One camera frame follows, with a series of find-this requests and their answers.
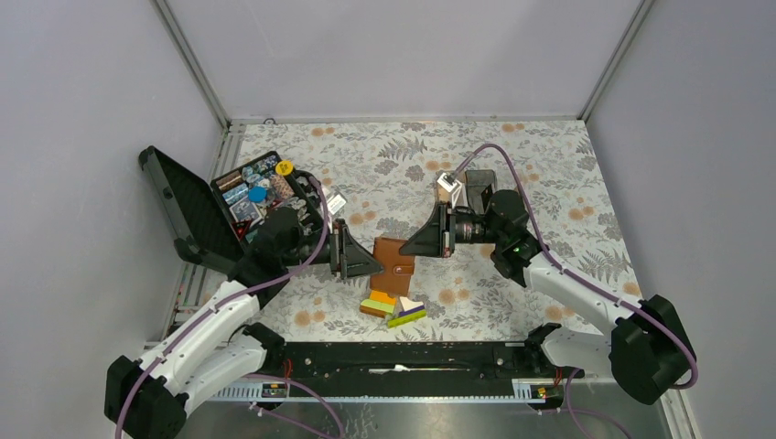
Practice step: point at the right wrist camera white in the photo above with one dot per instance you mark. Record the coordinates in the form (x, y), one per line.
(449, 190)

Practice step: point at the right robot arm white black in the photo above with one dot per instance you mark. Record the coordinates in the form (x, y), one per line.
(641, 344)

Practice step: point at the floral patterned table mat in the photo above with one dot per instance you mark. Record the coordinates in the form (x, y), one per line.
(387, 173)

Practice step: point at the yellow poker chip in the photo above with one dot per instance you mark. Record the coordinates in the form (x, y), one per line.
(284, 168)

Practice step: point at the orange green brown card stack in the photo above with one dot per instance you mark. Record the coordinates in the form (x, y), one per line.
(378, 304)

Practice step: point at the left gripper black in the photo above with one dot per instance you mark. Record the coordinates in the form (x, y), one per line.
(347, 257)

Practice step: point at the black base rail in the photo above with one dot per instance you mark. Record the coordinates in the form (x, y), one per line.
(468, 370)

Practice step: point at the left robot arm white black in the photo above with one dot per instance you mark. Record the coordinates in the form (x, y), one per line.
(153, 396)

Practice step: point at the black poker chip case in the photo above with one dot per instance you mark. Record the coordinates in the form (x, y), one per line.
(215, 225)

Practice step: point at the brown leather card holder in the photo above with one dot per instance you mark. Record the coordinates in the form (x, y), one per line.
(395, 279)

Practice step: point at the white purple green card stack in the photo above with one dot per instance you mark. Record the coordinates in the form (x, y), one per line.
(406, 311)

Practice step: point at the blue poker chip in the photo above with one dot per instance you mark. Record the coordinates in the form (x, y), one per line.
(257, 194)

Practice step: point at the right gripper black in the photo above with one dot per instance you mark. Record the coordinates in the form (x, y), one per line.
(436, 239)

